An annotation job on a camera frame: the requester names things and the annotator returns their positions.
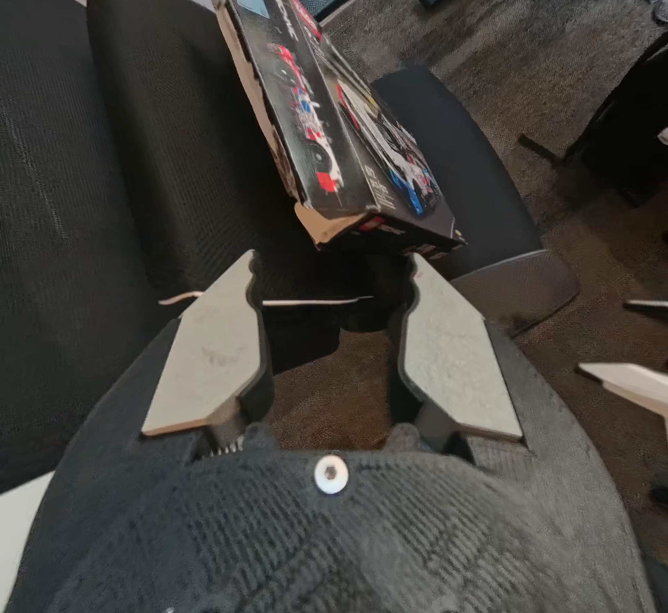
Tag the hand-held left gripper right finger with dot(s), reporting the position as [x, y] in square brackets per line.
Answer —
[454, 368]

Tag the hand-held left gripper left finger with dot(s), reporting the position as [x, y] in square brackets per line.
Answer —
[208, 362]

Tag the black mesh office chair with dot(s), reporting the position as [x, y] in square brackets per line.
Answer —
[130, 154]

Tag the black backpack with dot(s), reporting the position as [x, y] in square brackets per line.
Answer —
[626, 128]

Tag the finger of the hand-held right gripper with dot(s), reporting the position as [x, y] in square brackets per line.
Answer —
[652, 306]
[636, 383]

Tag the torn cardboard box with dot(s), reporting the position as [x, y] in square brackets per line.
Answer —
[292, 91]

